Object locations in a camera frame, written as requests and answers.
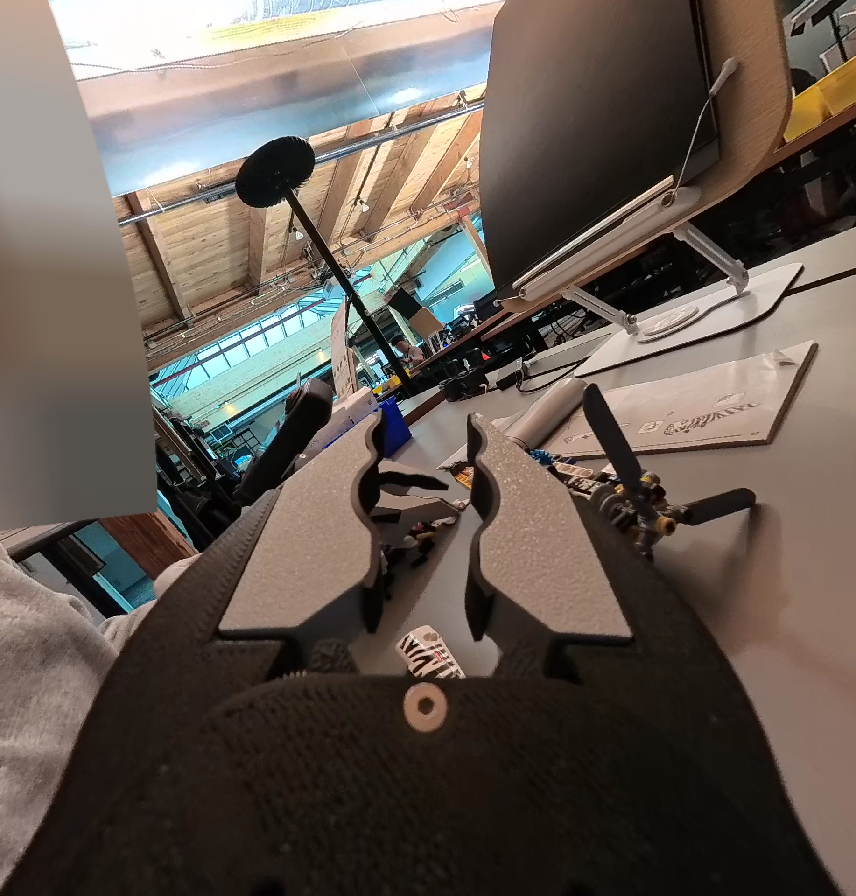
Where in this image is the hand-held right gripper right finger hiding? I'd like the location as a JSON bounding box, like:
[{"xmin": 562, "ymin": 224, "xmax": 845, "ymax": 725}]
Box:
[{"xmin": 464, "ymin": 413, "xmax": 635, "ymax": 650}]

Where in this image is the partly built lego model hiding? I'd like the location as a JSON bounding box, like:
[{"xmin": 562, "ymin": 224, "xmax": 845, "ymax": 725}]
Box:
[{"xmin": 456, "ymin": 384, "xmax": 758, "ymax": 561}]

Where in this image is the black pole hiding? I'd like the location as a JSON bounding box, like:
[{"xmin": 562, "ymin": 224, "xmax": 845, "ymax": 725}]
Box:
[{"xmin": 234, "ymin": 136, "xmax": 418, "ymax": 396}]

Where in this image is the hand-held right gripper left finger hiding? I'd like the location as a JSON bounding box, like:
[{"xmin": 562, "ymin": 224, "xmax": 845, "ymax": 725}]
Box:
[{"xmin": 218, "ymin": 410, "xmax": 389, "ymax": 644}]

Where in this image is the small black propped board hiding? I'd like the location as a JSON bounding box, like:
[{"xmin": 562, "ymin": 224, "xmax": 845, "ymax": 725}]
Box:
[{"xmin": 386, "ymin": 287, "xmax": 443, "ymax": 337}]

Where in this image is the yellow plastic bin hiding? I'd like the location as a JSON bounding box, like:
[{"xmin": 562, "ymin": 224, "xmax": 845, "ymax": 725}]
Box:
[{"xmin": 784, "ymin": 56, "xmax": 856, "ymax": 144}]

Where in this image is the propped board with printed sheet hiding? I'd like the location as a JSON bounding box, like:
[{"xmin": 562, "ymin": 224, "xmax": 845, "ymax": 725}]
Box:
[{"xmin": 329, "ymin": 301, "xmax": 359, "ymax": 400}]

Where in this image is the heap of mixed lego pieces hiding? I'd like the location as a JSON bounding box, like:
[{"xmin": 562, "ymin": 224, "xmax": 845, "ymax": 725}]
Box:
[{"xmin": 382, "ymin": 518, "xmax": 458, "ymax": 569}]

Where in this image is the black wood-edged board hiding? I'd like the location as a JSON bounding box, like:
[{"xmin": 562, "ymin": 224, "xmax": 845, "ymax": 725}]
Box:
[{"xmin": 480, "ymin": 0, "xmax": 794, "ymax": 312}]

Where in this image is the silver ceiling duct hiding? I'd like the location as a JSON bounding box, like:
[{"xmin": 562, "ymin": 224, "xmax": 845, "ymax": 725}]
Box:
[{"xmin": 50, "ymin": 0, "xmax": 506, "ymax": 71}]

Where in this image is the lego instruction booklet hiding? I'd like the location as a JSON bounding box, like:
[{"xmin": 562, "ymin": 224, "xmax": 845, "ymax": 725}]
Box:
[{"xmin": 435, "ymin": 341, "xmax": 819, "ymax": 471}]

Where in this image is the black braided cable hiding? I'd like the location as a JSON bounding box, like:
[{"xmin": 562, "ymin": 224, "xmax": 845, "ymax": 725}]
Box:
[{"xmin": 518, "ymin": 360, "xmax": 583, "ymax": 394}]

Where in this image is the wooden post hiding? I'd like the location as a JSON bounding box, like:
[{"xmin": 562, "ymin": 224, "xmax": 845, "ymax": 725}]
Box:
[{"xmin": 99, "ymin": 511, "xmax": 194, "ymax": 561}]

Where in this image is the zebra striped lego panel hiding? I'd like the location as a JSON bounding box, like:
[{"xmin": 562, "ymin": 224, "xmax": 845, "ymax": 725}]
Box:
[{"xmin": 395, "ymin": 625, "xmax": 466, "ymax": 679}]

